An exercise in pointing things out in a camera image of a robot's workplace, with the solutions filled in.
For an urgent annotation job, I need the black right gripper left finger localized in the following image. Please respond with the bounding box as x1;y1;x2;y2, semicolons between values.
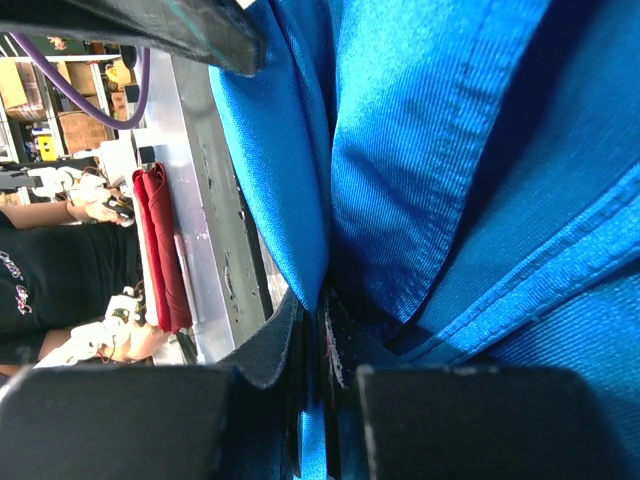
1;293;304;479

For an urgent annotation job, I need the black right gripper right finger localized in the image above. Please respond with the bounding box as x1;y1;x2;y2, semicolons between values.
317;289;635;479

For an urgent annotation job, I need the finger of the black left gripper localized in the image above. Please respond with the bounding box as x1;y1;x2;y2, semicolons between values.
1;0;266;76

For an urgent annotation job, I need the blue satin napkin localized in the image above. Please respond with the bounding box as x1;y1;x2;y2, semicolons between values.
209;1;639;470

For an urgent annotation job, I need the white teleoperation controller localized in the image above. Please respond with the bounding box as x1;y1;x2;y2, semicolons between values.
35;283;146;368

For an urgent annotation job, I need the person in black shirt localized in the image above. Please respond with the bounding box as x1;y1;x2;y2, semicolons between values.
1;198;143;376

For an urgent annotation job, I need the dark red folded cloth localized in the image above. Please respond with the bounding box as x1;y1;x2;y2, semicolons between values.
132;163;192;333

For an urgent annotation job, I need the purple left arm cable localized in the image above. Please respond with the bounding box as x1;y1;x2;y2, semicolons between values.
9;32;151;131

